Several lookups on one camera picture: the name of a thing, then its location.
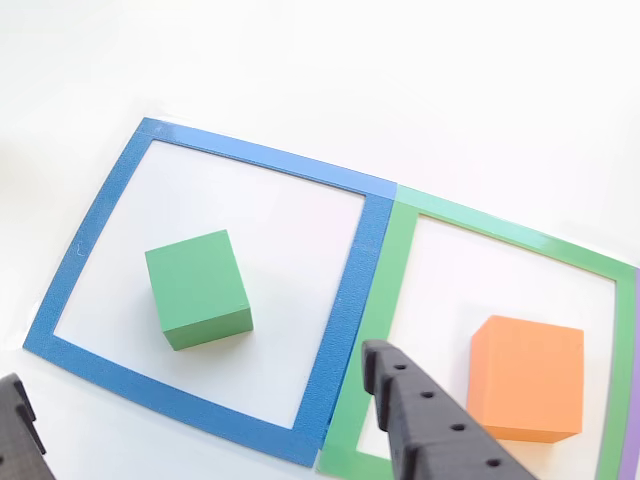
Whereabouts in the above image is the blue square frame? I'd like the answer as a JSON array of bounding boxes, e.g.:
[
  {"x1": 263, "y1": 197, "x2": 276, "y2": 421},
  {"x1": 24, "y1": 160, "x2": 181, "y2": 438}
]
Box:
[{"x1": 22, "y1": 117, "x2": 400, "y2": 469}]

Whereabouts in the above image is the green cube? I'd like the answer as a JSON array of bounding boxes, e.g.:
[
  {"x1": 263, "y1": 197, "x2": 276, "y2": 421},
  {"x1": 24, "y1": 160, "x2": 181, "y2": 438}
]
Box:
[{"x1": 144, "y1": 228, "x2": 255, "y2": 352}]

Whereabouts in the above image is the purple square frame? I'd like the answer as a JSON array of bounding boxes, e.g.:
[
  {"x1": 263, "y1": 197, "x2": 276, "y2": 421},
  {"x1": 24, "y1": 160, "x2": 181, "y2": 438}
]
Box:
[{"x1": 617, "y1": 267, "x2": 640, "y2": 480}]

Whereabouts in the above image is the green square frame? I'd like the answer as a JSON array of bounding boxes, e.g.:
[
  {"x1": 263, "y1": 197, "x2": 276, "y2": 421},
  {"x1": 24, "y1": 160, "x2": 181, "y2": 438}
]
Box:
[{"x1": 314, "y1": 183, "x2": 640, "y2": 480}]

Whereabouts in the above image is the orange cube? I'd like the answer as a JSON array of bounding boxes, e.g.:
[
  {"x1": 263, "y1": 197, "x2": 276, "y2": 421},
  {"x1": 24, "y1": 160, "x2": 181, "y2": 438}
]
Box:
[{"x1": 465, "y1": 314, "x2": 586, "y2": 445}]

